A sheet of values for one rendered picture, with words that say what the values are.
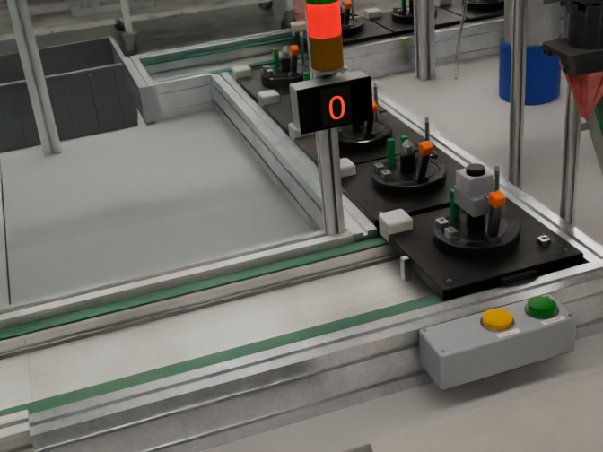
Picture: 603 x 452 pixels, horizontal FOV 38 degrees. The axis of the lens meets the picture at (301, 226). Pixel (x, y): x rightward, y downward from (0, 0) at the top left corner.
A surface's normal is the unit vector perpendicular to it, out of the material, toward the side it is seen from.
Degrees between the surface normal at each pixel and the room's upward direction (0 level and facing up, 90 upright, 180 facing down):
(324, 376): 90
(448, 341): 0
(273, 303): 0
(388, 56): 90
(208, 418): 90
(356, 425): 0
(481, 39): 90
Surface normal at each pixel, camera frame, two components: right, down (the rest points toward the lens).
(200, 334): -0.09, -0.88
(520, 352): 0.32, 0.41
